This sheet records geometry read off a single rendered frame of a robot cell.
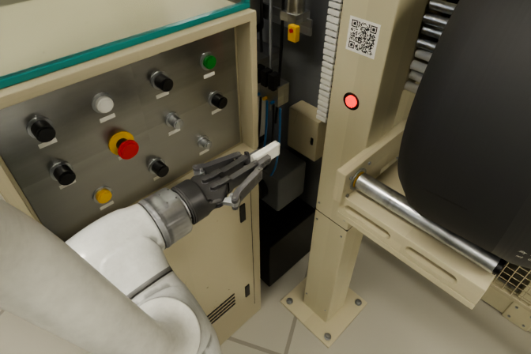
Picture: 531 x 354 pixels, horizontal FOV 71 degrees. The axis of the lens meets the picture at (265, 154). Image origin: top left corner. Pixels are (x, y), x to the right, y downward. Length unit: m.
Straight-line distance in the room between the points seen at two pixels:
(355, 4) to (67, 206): 0.71
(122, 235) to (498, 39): 0.57
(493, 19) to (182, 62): 0.55
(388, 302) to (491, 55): 1.40
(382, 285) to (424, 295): 0.18
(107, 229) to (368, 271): 1.46
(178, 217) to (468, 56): 0.48
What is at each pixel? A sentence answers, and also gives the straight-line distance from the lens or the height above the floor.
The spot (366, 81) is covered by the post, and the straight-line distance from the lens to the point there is 0.88.
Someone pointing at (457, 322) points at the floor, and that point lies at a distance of 1.89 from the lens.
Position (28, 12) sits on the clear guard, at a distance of 0.65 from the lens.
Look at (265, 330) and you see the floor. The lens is 1.69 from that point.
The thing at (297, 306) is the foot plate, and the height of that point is 0.01.
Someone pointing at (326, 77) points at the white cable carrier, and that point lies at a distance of 0.97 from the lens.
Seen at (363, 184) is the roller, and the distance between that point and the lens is 0.92.
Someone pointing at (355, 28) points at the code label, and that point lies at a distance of 0.86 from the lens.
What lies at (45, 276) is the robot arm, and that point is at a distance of 0.32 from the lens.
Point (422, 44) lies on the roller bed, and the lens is 1.25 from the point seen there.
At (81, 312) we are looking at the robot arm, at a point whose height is 1.25.
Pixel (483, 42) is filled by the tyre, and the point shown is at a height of 1.34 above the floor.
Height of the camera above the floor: 1.55
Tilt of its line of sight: 41 degrees down
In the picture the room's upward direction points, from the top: straight up
